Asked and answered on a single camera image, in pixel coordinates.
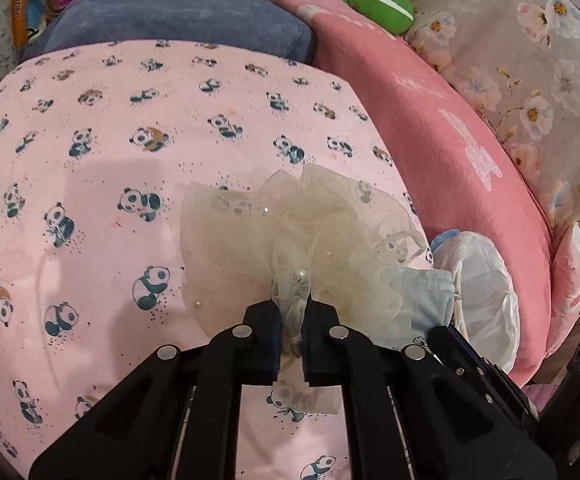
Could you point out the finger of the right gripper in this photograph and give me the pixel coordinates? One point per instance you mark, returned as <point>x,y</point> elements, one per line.
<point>487,378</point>

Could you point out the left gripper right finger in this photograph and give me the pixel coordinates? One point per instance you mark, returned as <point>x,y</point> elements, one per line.
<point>409,416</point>

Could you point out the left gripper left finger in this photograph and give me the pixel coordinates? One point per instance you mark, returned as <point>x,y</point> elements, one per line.
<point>176,415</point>

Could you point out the cream tulle bow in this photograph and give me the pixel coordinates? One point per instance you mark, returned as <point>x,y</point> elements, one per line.
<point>318,236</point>

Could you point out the light blue sock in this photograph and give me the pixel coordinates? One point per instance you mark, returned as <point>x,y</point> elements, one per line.
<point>424,299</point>

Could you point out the pink fleece blanket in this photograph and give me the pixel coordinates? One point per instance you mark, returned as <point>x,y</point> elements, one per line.
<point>456,172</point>

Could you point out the pink panda bed sheet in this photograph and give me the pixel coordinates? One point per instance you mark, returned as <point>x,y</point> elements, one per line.
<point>98,145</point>

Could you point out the grey floral quilt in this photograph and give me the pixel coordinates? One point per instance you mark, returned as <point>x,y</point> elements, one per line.
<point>517,63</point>

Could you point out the green round cushion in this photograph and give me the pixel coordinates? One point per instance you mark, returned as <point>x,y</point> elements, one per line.
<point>394,16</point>

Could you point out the blue velvet pillow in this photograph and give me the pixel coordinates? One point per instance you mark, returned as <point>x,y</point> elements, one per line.
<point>256,25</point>

